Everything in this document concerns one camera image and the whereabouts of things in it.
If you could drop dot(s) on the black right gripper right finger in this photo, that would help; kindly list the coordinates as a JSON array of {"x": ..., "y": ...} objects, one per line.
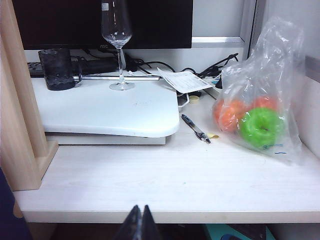
[{"x": 150, "y": 225}]

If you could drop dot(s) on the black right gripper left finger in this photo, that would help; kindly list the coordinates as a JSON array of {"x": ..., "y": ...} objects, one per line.
[{"x": 132, "y": 225}]

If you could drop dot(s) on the clear plastic bag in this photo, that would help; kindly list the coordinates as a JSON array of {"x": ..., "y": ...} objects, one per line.
[{"x": 270, "y": 62}]

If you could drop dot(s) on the teal object under table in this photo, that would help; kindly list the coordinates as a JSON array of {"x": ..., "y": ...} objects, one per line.
[{"x": 225, "y": 233}]

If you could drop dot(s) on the black ballpoint pen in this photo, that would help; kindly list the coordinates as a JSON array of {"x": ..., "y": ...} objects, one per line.
[{"x": 195, "y": 128}]

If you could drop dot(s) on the yellow paper scrap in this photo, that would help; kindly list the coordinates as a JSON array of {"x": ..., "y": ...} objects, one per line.
[{"x": 213, "y": 136}]

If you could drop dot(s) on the white monitor riser board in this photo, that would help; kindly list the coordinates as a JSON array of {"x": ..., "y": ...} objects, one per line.
[{"x": 100, "y": 112}]

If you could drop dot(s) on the small tape roll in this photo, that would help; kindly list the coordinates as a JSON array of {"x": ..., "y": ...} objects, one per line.
[{"x": 193, "y": 99}]

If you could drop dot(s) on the orange toy fruit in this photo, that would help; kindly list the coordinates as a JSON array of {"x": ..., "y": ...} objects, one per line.
[
  {"x": 265, "y": 103},
  {"x": 228, "y": 115}
]

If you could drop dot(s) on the green toy apple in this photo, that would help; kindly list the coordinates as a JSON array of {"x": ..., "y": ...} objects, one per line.
[{"x": 260, "y": 127}]

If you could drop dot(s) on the white printed paper sheet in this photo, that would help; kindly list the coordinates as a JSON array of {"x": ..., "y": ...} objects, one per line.
[{"x": 187, "y": 81}]

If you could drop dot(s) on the white power strip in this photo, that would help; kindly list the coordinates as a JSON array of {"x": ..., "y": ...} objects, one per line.
[{"x": 212, "y": 87}]

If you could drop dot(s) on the light wooden board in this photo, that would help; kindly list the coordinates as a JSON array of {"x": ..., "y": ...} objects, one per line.
[{"x": 17, "y": 112}]

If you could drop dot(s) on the clear wine glass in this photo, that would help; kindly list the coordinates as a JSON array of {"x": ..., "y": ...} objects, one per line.
[{"x": 120, "y": 62}]

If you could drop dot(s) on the black computer keyboard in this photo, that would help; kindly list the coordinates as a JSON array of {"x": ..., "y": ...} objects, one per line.
[{"x": 35, "y": 68}]

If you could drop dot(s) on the black computer monitor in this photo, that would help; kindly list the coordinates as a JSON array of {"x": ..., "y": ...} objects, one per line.
[{"x": 62, "y": 25}]

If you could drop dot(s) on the aluminium partition rail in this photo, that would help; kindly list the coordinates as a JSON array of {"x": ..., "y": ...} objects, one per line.
[{"x": 215, "y": 42}]

